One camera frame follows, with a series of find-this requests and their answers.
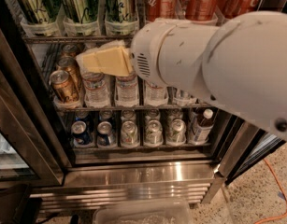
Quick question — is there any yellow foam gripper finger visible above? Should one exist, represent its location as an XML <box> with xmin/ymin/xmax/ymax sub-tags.
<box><xmin>76</xmin><ymin>40</ymin><xmax>134</xmax><ymax>77</ymax></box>

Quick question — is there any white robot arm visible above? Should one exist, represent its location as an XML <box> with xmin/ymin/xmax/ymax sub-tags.
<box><xmin>77</xmin><ymin>11</ymin><xmax>287</xmax><ymax>141</ymax></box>

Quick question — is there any gold can back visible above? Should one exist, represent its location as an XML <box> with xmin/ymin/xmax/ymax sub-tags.
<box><xmin>60</xmin><ymin>44</ymin><xmax>80</xmax><ymax>59</ymax></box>

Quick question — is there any gold can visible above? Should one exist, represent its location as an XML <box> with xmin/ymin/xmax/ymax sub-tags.
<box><xmin>50</xmin><ymin>70</ymin><xmax>81</xmax><ymax>109</ymax></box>
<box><xmin>60</xmin><ymin>44</ymin><xmax>80</xmax><ymax>59</ymax></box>
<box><xmin>56</xmin><ymin>56</ymin><xmax>82</xmax><ymax>91</ymax></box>

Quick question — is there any gold can middle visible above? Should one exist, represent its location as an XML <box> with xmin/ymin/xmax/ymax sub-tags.
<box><xmin>56</xmin><ymin>56</ymin><xmax>82</xmax><ymax>91</ymax></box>

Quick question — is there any gold can front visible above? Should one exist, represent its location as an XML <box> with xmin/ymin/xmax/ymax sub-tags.
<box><xmin>50</xmin><ymin>70</ymin><xmax>81</xmax><ymax>109</ymax></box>

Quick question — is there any red cola can left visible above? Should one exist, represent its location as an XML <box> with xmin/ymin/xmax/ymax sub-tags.
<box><xmin>145</xmin><ymin>0</ymin><xmax>177</xmax><ymax>21</ymax></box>

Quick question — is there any silver can front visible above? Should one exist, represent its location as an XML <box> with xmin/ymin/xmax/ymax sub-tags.
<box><xmin>173</xmin><ymin>89</ymin><xmax>196</xmax><ymax>106</ymax></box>

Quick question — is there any blue pepsi can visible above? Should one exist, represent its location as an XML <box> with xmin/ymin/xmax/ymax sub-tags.
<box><xmin>71</xmin><ymin>120</ymin><xmax>93</xmax><ymax>147</ymax></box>
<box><xmin>96</xmin><ymin>121</ymin><xmax>117</xmax><ymax>147</ymax></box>

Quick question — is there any silver green can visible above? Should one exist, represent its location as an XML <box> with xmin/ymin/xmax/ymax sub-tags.
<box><xmin>166</xmin><ymin>119</ymin><xmax>186</xmax><ymax>147</ymax></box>
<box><xmin>144</xmin><ymin>119</ymin><xmax>163</xmax><ymax>147</ymax></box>
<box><xmin>121</xmin><ymin>120</ymin><xmax>139</xmax><ymax>147</ymax></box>

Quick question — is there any blue pepsi can left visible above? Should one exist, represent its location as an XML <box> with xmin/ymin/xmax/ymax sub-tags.
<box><xmin>71</xmin><ymin>120</ymin><xmax>93</xmax><ymax>147</ymax></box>

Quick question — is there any stainless steel fridge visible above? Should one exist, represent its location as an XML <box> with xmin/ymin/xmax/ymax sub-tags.
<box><xmin>0</xmin><ymin>0</ymin><xmax>287</xmax><ymax>217</ymax></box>

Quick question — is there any red cola can middle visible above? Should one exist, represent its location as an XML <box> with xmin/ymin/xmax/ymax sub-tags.
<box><xmin>185</xmin><ymin>0</ymin><xmax>218</xmax><ymax>21</ymax></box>

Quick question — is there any left fridge door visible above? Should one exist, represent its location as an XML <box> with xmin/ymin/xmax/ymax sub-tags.
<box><xmin>0</xmin><ymin>16</ymin><xmax>65</xmax><ymax>190</ymax></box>

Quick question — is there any water bottle front left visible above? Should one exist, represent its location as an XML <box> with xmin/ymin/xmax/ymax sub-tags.
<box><xmin>82</xmin><ymin>72</ymin><xmax>110</xmax><ymax>108</ymax></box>

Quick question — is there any water bottle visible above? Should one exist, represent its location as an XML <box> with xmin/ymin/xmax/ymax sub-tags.
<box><xmin>82</xmin><ymin>72</ymin><xmax>110</xmax><ymax>108</ymax></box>
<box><xmin>115</xmin><ymin>73</ymin><xmax>139</xmax><ymax>107</ymax></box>
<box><xmin>144</xmin><ymin>81</ymin><xmax>168</xmax><ymax>106</ymax></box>

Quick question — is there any water bottle front middle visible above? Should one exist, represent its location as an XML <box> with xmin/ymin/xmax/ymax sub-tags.
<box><xmin>115</xmin><ymin>73</ymin><xmax>139</xmax><ymax>107</ymax></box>

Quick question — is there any water bottle front right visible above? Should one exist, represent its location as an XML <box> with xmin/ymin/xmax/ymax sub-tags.
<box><xmin>144</xmin><ymin>81</ymin><xmax>168</xmax><ymax>106</ymax></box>

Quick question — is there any brown drink bottle white cap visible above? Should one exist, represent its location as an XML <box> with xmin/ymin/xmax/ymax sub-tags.
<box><xmin>189</xmin><ymin>108</ymin><xmax>214</xmax><ymax>146</ymax></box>

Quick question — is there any orange cable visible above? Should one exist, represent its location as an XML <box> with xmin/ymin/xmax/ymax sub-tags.
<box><xmin>253</xmin><ymin>158</ymin><xmax>287</xmax><ymax>224</ymax></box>

